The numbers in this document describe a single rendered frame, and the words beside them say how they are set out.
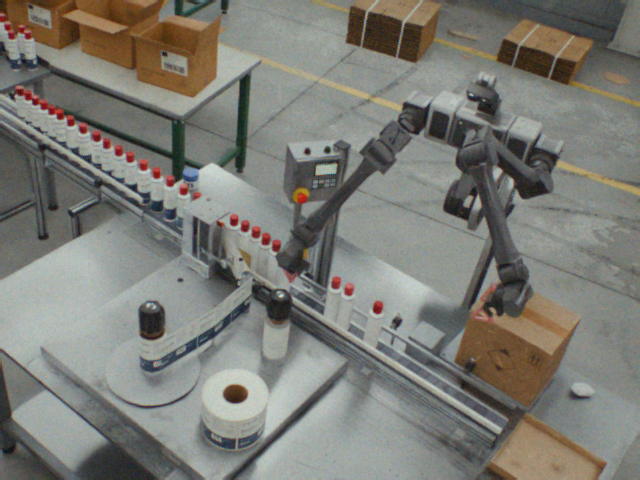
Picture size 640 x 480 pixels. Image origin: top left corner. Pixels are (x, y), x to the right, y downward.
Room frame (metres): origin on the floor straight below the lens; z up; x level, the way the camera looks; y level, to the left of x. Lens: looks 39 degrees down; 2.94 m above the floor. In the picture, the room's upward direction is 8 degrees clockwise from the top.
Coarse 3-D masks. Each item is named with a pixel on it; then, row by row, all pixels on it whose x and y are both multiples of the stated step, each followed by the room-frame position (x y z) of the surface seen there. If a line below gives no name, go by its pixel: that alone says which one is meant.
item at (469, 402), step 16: (176, 224) 2.49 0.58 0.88; (320, 304) 2.15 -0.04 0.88; (368, 352) 1.94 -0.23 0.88; (384, 352) 1.95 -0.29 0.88; (416, 368) 1.90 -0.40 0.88; (416, 384) 1.83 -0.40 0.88; (432, 384) 1.84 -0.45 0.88; (448, 384) 1.85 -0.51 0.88; (464, 400) 1.79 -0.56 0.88; (464, 416) 1.72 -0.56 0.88; (496, 416) 1.74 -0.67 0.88
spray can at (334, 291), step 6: (336, 276) 2.08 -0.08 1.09; (336, 282) 2.06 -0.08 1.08; (330, 288) 2.06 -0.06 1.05; (336, 288) 2.06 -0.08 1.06; (342, 288) 2.08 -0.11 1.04; (330, 294) 2.05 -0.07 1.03; (336, 294) 2.05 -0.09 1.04; (330, 300) 2.05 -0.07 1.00; (336, 300) 2.05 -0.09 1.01; (330, 306) 2.05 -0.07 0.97; (336, 306) 2.05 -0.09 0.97; (324, 312) 2.06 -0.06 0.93; (330, 312) 2.05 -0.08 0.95; (336, 312) 2.05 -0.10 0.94; (330, 318) 2.05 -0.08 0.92
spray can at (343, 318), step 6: (348, 288) 2.03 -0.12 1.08; (342, 294) 2.04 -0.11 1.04; (348, 294) 2.03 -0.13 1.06; (354, 294) 2.05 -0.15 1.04; (342, 300) 2.03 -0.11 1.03; (348, 300) 2.02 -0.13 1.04; (354, 300) 2.04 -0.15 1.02; (342, 306) 2.03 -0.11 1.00; (348, 306) 2.02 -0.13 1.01; (342, 312) 2.03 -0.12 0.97; (348, 312) 2.03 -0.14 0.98; (336, 318) 2.04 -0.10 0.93; (342, 318) 2.02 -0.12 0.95; (348, 318) 2.03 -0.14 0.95; (336, 324) 2.03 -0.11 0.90; (342, 324) 2.02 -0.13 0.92; (348, 324) 2.03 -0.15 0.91
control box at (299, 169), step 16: (288, 144) 2.27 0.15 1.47; (304, 144) 2.29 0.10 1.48; (320, 144) 2.30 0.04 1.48; (288, 160) 2.25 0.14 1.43; (304, 160) 2.20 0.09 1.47; (320, 160) 2.22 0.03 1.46; (336, 160) 2.24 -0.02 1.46; (288, 176) 2.23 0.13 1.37; (304, 176) 2.20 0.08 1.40; (320, 176) 2.22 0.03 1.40; (336, 176) 2.25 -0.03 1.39; (288, 192) 2.22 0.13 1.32; (304, 192) 2.20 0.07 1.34; (320, 192) 2.23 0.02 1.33
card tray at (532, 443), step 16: (528, 416) 1.78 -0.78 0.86; (512, 432) 1.72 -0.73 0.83; (528, 432) 1.73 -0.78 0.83; (544, 432) 1.74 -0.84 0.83; (560, 432) 1.72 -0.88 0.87; (512, 448) 1.66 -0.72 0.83; (528, 448) 1.67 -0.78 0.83; (544, 448) 1.67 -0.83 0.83; (560, 448) 1.68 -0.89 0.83; (576, 448) 1.68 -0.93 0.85; (496, 464) 1.56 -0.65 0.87; (512, 464) 1.59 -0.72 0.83; (528, 464) 1.60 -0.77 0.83; (544, 464) 1.61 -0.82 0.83; (560, 464) 1.62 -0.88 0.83; (576, 464) 1.63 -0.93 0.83; (592, 464) 1.64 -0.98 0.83
